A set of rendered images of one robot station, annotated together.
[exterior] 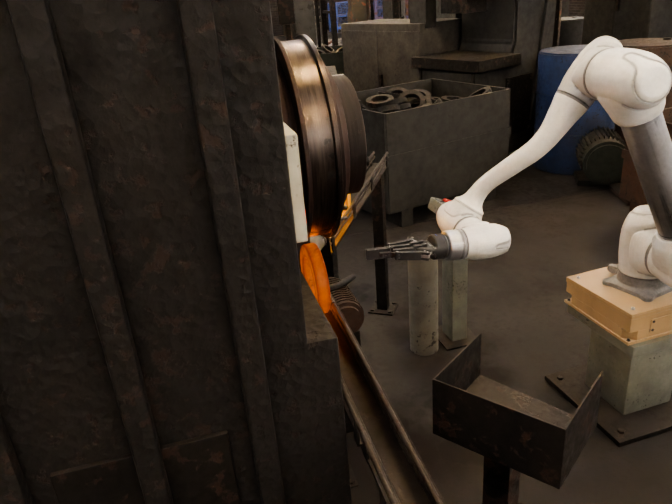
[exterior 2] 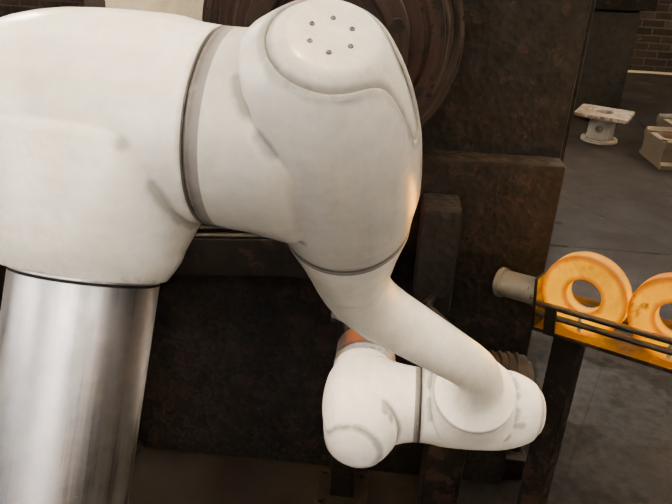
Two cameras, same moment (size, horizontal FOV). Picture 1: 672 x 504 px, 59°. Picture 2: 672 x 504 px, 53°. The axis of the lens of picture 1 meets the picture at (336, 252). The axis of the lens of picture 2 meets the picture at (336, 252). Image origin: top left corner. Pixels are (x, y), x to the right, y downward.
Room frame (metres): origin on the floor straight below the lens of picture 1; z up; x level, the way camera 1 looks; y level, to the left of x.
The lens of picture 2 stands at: (1.82, -1.14, 1.30)
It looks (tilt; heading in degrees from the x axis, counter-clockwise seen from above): 26 degrees down; 108
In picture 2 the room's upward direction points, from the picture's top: 3 degrees clockwise
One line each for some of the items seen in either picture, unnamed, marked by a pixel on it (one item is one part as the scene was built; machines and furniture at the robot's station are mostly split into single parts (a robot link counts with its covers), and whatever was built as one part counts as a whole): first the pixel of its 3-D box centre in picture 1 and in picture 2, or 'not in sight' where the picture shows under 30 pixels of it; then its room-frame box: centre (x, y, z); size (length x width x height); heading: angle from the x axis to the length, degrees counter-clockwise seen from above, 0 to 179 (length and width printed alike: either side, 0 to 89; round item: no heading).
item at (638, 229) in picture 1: (649, 239); not in sight; (1.73, -1.00, 0.63); 0.18 x 0.16 x 0.22; 8
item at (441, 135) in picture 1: (412, 145); not in sight; (4.08, -0.59, 0.39); 1.03 x 0.83 x 0.77; 119
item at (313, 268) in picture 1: (314, 278); not in sight; (1.39, 0.06, 0.75); 0.18 x 0.03 x 0.18; 15
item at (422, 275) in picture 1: (423, 294); not in sight; (2.15, -0.34, 0.26); 0.12 x 0.12 x 0.52
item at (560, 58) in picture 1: (575, 108); not in sight; (4.57, -1.92, 0.45); 0.59 x 0.59 x 0.89
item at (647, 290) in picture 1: (637, 275); not in sight; (1.76, -1.00, 0.49); 0.22 x 0.18 x 0.06; 26
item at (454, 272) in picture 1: (454, 273); not in sight; (2.23, -0.49, 0.31); 0.24 x 0.16 x 0.62; 14
